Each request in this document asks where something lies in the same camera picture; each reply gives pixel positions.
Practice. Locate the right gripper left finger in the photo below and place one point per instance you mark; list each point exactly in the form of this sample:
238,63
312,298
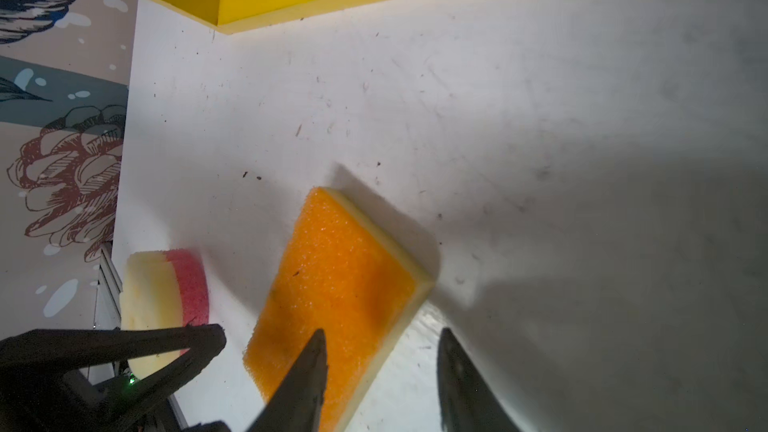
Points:
298,401

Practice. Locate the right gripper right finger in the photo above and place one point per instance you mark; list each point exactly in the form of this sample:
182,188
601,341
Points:
466,401

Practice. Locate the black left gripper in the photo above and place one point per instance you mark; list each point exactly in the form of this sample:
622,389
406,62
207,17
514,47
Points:
43,388

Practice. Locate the orange sponge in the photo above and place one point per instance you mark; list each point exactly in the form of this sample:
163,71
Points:
343,274

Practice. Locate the yellow smiley face sponge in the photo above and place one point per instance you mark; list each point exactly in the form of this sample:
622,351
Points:
164,289

